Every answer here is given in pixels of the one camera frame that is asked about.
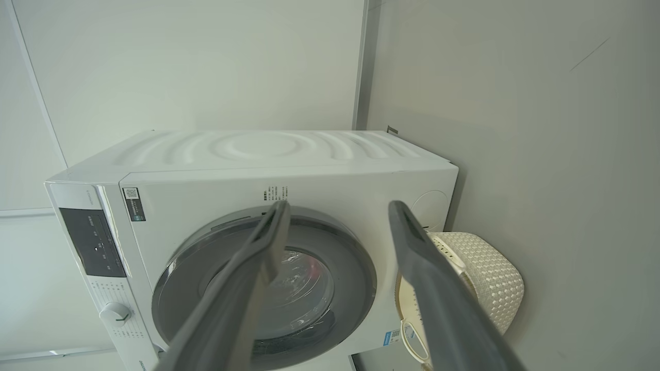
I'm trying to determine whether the cream perforated laundry basket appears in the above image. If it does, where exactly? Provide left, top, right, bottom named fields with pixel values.
left=394, top=231, right=525, bottom=369

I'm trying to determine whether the white front-load washing machine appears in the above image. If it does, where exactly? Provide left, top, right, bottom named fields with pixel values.
left=44, top=129, right=460, bottom=371

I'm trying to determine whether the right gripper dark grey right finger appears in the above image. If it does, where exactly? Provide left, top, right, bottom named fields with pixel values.
left=388, top=200, right=527, bottom=371

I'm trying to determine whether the black washing machine door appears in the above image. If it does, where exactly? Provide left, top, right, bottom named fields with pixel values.
left=152, top=206, right=377, bottom=371

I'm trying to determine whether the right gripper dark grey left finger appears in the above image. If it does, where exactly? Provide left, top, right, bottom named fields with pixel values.
left=155, top=200, right=292, bottom=371

